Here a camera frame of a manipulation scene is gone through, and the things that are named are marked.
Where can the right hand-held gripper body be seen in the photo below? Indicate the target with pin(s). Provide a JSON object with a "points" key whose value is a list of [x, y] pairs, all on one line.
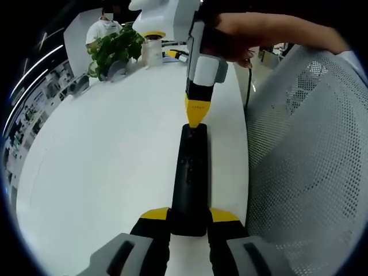
{"points": [[155, 17]]}

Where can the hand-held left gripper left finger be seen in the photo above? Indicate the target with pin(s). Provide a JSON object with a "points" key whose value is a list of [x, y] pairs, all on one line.
{"points": [[149, 244]]}

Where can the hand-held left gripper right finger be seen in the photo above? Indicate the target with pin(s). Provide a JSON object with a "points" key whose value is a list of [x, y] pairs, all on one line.
{"points": [[227, 244]]}

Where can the black remote control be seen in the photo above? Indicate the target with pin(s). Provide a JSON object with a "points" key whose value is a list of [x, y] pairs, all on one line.
{"points": [[191, 187]]}

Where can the person's right hand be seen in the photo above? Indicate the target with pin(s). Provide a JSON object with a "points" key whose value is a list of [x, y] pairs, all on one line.
{"points": [[227, 37]]}

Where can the spare white yellow gripper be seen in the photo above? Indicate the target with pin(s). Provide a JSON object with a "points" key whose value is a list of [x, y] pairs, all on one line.
{"points": [[179, 55]]}

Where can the green potted plant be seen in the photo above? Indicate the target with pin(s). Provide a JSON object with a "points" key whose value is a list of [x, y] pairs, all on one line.
{"points": [[115, 46]]}

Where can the grey padded headset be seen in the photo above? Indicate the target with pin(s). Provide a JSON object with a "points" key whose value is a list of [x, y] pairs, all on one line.
{"points": [[116, 69], [79, 86]]}

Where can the grey mesh office chair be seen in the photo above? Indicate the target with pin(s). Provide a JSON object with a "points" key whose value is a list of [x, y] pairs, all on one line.
{"points": [[302, 172]]}

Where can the white display shelving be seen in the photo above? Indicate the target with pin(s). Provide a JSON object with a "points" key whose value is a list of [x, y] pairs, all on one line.
{"points": [[37, 97]]}

